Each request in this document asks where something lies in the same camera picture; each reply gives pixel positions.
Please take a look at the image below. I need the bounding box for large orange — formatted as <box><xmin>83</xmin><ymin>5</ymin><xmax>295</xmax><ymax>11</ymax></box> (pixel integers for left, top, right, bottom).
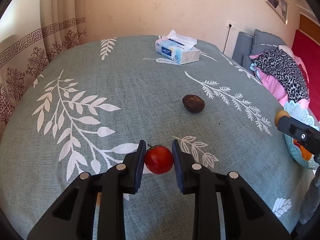
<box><xmin>293</xmin><ymin>139</ymin><xmax>313</xmax><ymax>161</ymax></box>

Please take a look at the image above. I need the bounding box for yellowish kiwi fruit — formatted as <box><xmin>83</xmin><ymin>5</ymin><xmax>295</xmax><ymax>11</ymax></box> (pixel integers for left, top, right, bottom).
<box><xmin>274</xmin><ymin>109</ymin><xmax>291</xmax><ymax>128</ymax></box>

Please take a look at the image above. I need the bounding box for red tomato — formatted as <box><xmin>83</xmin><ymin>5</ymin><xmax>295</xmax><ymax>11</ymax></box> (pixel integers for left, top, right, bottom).
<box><xmin>144</xmin><ymin>144</ymin><xmax>174</xmax><ymax>174</ymax></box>

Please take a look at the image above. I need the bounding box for dark brown passion fruit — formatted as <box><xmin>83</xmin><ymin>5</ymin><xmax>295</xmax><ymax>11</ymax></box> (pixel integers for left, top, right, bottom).
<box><xmin>182</xmin><ymin>94</ymin><xmax>205</xmax><ymax>113</ymax></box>

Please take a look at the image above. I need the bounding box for light blue plastic fruit basket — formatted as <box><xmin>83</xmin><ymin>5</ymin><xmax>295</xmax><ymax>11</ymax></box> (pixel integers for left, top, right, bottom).
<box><xmin>284</xmin><ymin>101</ymin><xmax>319</xmax><ymax>170</ymax></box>

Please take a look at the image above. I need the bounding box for pink quilt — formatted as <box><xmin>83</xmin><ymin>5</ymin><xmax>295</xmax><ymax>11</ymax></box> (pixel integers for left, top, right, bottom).
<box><xmin>249</xmin><ymin>54</ymin><xmax>310</xmax><ymax>109</ymax></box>

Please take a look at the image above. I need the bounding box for leopard print cloth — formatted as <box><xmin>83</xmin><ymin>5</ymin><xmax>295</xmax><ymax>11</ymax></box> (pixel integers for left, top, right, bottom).
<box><xmin>252</xmin><ymin>48</ymin><xmax>309</xmax><ymax>102</ymax></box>

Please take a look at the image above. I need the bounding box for teal leaf-pattern bedsheet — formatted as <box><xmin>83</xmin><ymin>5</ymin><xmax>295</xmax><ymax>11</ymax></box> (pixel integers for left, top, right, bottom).
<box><xmin>1</xmin><ymin>36</ymin><xmax>313</xmax><ymax>238</ymax></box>

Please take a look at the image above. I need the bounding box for red headboard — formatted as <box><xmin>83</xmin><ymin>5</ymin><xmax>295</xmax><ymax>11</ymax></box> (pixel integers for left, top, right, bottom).
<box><xmin>292</xmin><ymin>30</ymin><xmax>320</xmax><ymax>121</ymax></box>

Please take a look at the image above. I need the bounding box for grey cushion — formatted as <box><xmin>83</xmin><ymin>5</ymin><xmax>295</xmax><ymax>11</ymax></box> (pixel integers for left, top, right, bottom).
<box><xmin>232</xmin><ymin>29</ymin><xmax>286</xmax><ymax>64</ymax></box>

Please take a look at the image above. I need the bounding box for framed wedding photo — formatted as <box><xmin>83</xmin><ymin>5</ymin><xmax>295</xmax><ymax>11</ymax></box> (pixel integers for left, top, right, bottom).
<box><xmin>265</xmin><ymin>0</ymin><xmax>289</xmax><ymax>25</ymax></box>

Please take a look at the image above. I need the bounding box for blue tissue pack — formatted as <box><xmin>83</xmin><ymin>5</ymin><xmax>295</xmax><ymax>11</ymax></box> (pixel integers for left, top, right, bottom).
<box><xmin>155</xmin><ymin>30</ymin><xmax>200</xmax><ymax>64</ymax></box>

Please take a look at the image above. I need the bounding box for beige patterned curtain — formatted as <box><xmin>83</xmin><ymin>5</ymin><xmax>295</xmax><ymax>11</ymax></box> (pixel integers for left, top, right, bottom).
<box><xmin>1</xmin><ymin>0</ymin><xmax>87</xmax><ymax>131</ymax></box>

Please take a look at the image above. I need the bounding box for white wall socket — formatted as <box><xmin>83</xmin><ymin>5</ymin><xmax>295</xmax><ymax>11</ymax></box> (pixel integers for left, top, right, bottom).
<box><xmin>226</xmin><ymin>20</ymin><xmax>237</xmax><ymax>30</ymax></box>

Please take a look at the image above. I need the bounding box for black power cable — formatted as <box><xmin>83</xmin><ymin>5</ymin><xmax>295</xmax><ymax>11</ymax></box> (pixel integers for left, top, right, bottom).
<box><xmin>222</xmin><ymin>24</ymin><xmax>231</xmax><ymax>54</ymax></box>

